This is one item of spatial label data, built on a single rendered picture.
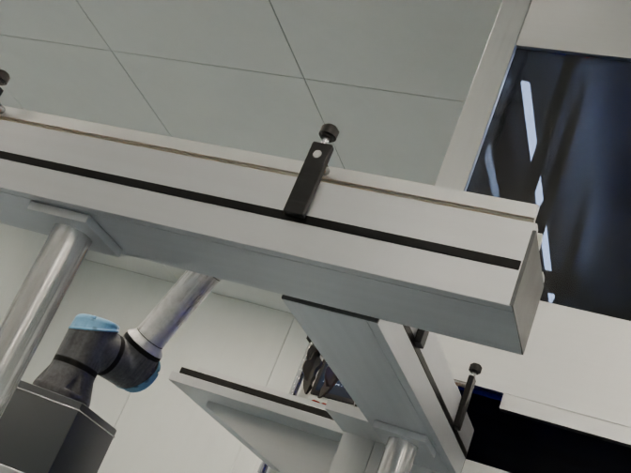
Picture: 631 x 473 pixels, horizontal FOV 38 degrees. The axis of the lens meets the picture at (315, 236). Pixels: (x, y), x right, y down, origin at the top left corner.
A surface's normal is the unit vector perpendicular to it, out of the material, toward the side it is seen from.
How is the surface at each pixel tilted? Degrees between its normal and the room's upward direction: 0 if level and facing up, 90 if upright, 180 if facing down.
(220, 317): 90
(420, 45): 180
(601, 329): 90
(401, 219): 90
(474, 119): 90
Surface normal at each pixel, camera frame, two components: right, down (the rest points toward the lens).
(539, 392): -0.27, -0.48
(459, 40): -0.36, 0.86
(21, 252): 0.90, 0.20
